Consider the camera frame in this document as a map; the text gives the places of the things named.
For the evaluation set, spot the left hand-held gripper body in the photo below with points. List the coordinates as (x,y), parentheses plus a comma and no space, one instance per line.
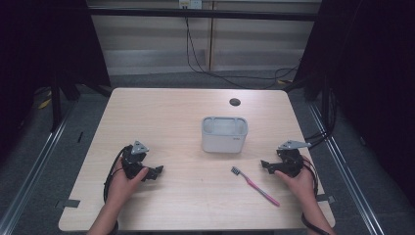
(134,160)

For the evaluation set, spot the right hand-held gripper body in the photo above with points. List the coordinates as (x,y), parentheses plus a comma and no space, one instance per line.
(289,160)

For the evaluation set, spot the pink toothbrush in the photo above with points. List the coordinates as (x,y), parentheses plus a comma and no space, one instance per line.
(256,186)

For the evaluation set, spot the white toothbrush holder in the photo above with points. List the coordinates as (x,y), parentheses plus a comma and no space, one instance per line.
(224,138)

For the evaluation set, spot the person's right hand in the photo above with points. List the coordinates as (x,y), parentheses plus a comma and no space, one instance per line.
(299,184)

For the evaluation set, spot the person's left hand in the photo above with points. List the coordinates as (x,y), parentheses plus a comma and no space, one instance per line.
(124,186)

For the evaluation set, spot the grey tape strip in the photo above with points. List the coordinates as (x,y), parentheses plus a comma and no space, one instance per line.
(68,203)
(326,198)

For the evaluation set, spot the black metal stand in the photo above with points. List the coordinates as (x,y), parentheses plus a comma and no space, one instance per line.
(56,104)

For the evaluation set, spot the yellow floor object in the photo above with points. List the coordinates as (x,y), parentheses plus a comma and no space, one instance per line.
(44,103)

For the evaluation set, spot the dark curtain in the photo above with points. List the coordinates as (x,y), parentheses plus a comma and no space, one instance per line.
(42,45)
(372,65)

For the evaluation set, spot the metal floor rail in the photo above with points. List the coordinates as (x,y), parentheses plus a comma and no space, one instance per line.
(29,182)
(345,182)

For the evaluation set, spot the wooden wall post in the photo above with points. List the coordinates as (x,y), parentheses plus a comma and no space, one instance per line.
(212,36)

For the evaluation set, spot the black horizontal frame bar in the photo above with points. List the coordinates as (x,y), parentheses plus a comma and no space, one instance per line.
(202,13)

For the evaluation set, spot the white wall socket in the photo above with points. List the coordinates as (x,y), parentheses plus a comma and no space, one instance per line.
(190,4)

